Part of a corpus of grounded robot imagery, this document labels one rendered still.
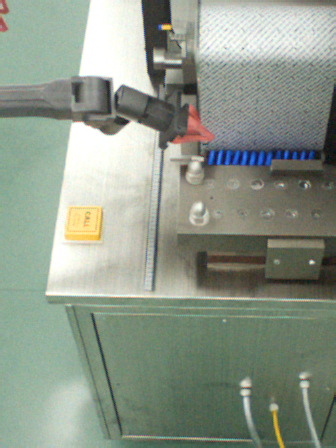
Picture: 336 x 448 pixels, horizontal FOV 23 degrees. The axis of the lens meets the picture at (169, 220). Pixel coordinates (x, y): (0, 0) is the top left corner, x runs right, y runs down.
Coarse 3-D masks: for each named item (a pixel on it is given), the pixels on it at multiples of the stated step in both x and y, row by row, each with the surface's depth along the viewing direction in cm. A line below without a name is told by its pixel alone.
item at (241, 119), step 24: (216, 96) 147; (240, 96) 147; (264, 96) 147; (288, 96) 146; (312, 96) 146; (216, 120) 153; (240, 120) 152; (264, 120) 152; (288, 120) 152; (312, 120) 151; (216, 144) 158; (240, 144) 158; (264, 144) 158; (288, 144) 157; (312, 144) 157
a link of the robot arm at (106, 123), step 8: (112, 80) 148; (112, 88) 147; (112, 96) 147; (112, 104) 146; (112, 112) 146; (88, 120) 144; (96, 120) 144; (104, 120) 145; (112, 120) 147; (128, 120) 154; (96, 128) 157; (104, 128) 156; (112, 128) 154; (120, 128) 155
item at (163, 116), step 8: (152, 96) 150; (176, 96) 153; (152, 104) 149; (160, 104) 150; (168, 104) 151; (176, 104) 151; (152, 112) 149; (160, 112) 150; (168, 112) 150; (176, 112) 150; (144, 120) 150; (152, 120) 150; (160, 120) 150; (168, 120) 150; (176, 120) 149; (152, 128) 152; (160, 128) 151; (168, 128) 151; (176, 128) 148; (160, 136) 154; (168, 136) 150; (176, 136) 149; (160, 144) 152; (168, 144) 152
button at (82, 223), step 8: (72, 208) 166; (80, 208) 166; (88, 208) 166; (96, 208) 166; (72, 216) 165; (80, 216) 165; (88, 216) 165; (96, 216) 165; (72, 224) 164; (80, 224) 164; (88, 224) 163; (96, 224) 163; (64, 232) 163; (72, 232) 163; (80, 232) 162; (88, 232) 162; (96, 232) 162
